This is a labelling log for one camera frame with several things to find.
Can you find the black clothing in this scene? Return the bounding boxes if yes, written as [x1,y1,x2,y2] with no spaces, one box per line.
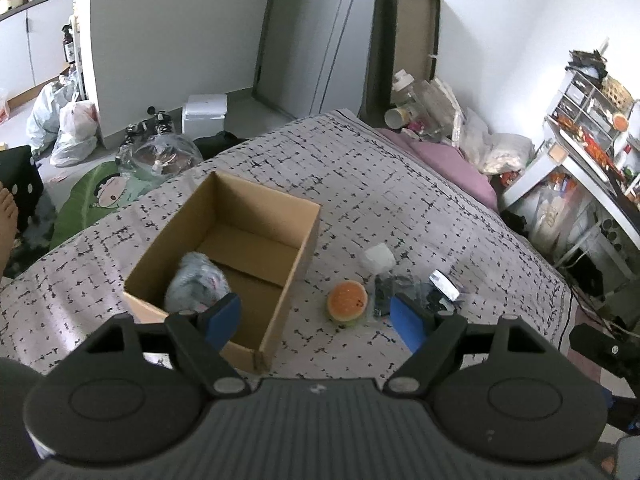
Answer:
[192,131,251,161]

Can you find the white soft pack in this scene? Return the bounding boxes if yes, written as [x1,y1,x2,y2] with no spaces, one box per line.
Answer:
[361,243,397,275]

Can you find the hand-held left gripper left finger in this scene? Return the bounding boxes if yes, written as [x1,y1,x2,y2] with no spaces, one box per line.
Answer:
[82,292,253,398]

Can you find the dark board panel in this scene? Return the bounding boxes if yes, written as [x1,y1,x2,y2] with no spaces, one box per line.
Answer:
[359,0,397,122]

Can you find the clear bag with dark item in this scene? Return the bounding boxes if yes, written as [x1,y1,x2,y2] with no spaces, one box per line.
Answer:
[369,266,436,318]

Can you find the crumpled white bags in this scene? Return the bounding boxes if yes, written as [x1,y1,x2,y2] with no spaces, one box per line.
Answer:
[452,107,536,176]

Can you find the grey plush toy pink patch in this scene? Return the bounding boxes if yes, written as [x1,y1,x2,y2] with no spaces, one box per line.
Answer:
[164,252,233,313]

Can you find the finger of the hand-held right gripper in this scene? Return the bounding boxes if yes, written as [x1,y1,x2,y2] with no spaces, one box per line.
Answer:
[569,324,640,378]

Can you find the black polka dot cushion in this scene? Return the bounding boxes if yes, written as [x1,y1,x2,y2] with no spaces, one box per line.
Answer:
[0,145,44,235]

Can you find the white drawer organizer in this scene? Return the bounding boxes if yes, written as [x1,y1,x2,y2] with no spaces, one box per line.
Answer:
[546,67,640,163]

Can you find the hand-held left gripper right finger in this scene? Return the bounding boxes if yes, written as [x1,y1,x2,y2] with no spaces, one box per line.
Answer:
[382,295,553,396]

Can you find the round burger squishy toy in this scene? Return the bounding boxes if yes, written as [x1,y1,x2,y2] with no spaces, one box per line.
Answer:
[327,281,369,327]

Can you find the paper cup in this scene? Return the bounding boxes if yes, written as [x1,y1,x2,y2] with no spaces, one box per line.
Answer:
[383,106,414,130]

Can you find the clear jar white lid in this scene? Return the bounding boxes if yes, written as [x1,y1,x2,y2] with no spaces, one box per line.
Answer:
[392,71,432,111]

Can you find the brown cardboard box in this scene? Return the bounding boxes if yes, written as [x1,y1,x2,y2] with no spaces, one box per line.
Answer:
[122,170,322,374]

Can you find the grey door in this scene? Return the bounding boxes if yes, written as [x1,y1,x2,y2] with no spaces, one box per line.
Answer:
[252,0,401,121]

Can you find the brown cardboard sheet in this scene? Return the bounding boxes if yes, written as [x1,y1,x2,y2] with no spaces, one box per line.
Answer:
[389,0,442,87]

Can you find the pale plastic bag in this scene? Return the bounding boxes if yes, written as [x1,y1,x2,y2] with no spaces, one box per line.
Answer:
[25,72,81,153]

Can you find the black floor gear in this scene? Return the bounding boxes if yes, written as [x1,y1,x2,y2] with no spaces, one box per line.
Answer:
[125,106,176,137]

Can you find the white desk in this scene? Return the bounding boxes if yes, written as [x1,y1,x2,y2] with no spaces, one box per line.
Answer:
[500,110,640,273]

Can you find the white cabinet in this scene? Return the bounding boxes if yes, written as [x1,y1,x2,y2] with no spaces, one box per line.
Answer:
[0,0,82,107]

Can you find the person's bare foot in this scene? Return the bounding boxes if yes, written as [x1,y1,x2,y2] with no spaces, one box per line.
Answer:
[0,187,21,282]

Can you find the clear plastic bag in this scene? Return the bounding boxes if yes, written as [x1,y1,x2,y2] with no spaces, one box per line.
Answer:
[115,132,204,182]

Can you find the white small cabinet box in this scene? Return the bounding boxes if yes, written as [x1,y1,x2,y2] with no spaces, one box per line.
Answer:
[181,94,229,139]

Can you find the wicker basket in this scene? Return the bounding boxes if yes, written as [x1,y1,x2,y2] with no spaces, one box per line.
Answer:
[600,76,634,109]

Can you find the brown pump bottle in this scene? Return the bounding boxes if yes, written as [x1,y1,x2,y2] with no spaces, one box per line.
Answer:
[61,25,77,66]

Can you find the pink pillow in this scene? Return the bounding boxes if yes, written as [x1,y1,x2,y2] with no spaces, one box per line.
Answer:
[377,127,501,212]

